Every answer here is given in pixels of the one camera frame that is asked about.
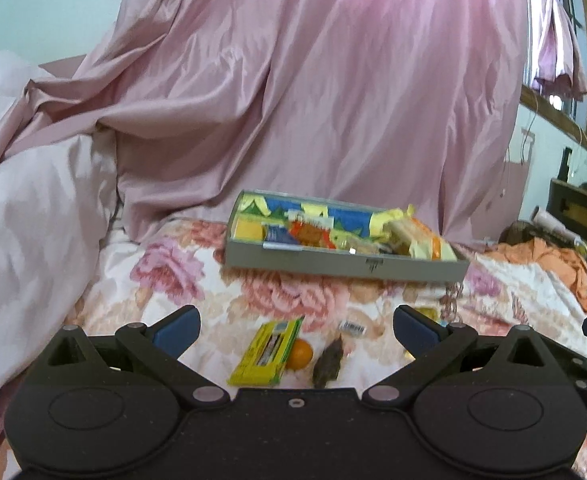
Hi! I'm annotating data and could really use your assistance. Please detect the yellow green snack packet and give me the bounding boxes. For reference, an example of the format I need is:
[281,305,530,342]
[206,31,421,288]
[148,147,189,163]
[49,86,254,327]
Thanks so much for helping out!
[228,318,304,387]

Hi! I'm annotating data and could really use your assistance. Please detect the yellow wafer snack packet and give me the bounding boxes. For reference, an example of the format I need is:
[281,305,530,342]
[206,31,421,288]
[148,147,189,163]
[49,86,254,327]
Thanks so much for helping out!
[383,217,457,261]

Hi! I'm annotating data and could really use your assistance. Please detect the small orange fruit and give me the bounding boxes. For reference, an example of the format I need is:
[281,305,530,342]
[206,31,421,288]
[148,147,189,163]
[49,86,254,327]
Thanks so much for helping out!
[286,338,314,372]

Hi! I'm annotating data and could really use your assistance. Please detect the red orange snack packet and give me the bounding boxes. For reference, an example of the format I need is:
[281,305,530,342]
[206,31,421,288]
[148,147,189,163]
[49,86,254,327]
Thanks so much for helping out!
[289,217,336,249]

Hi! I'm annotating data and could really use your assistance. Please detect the orange cloth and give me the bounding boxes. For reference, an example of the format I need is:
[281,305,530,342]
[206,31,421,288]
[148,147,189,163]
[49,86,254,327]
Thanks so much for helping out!
[484,237,587,314]

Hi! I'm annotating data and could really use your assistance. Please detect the floral bed quilt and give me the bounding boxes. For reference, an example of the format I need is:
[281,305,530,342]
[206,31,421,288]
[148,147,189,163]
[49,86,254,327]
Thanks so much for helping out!
[0,216,587,480]

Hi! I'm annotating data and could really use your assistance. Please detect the wooden side cabinet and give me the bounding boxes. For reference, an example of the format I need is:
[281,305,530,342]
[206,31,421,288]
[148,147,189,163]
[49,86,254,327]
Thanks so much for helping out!
[546,179,587,242]

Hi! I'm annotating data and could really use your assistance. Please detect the grey snack tray box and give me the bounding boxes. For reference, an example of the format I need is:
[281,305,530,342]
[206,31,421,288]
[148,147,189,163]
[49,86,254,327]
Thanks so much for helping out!
[225,191,469,283]

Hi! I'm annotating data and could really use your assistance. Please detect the white pink blanket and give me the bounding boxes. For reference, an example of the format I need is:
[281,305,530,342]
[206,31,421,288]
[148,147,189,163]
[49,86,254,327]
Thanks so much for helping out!
[0,51,116,389]

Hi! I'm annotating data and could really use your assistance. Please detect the wooden framed window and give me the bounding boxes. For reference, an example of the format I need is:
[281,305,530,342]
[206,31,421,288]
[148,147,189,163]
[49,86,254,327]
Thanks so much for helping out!
[520,0,587,151]

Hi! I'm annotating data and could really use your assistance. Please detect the pink satin curtain cloth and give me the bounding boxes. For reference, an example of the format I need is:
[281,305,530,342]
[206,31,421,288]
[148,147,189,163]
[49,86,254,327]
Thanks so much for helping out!
[0,0,528,240]

